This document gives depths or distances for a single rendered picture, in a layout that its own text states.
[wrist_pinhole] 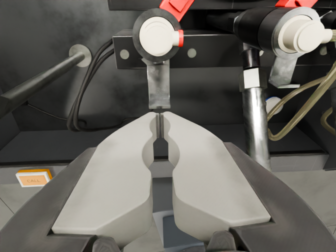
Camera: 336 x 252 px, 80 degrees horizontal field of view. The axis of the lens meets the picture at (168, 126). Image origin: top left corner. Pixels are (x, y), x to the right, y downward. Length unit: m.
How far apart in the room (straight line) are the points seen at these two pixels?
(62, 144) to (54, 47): 0.18
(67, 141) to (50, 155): 0.05
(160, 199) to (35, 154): 0.44
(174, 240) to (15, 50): 0.60
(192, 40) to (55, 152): 0.32
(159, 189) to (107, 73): 0.49
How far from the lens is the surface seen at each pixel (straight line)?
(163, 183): 0.79
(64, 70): 0.33
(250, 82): 0.18
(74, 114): 0.24
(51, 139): 0.49
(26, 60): 0.47
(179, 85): 0.42
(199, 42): 0.25
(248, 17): 0.18
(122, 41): 0.25
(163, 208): 0.72
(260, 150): 0.18
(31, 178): 0.42
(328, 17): 0.24
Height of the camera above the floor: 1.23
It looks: 60 degrees down
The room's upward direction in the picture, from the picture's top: 174 degrees clockwise
